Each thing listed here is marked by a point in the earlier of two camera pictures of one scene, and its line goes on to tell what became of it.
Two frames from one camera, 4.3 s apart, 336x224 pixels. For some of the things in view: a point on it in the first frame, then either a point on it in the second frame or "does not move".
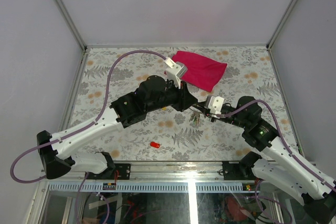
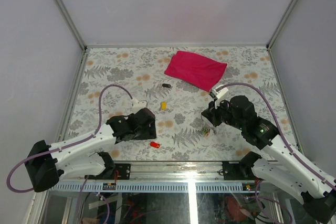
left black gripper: (185, 98) -> (151, 134)
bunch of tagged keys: (195, 117) -> (205, 131)
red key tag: (153, 144) does not move
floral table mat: (171, 134) does not move
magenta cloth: (201, 73) does not move
